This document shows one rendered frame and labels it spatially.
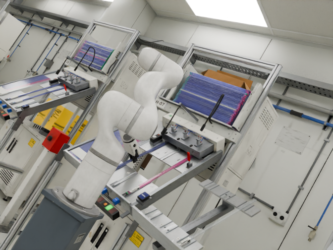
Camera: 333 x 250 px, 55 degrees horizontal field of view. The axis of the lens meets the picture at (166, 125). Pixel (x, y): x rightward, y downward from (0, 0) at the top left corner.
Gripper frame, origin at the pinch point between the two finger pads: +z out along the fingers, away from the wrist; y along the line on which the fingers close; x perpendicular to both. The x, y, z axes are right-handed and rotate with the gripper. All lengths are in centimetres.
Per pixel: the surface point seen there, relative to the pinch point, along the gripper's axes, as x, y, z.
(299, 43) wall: -270, 34, 32
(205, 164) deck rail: -27.6, -32.2, 6.4
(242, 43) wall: -257, 103, 40
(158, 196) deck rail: 9.6, -32.2, 1.7
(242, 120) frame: -62, -34, -6
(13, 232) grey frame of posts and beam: 73, 38, 30
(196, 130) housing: -43.2, -11.9, 0.0
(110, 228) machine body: 28.8, -2.2, 36.0
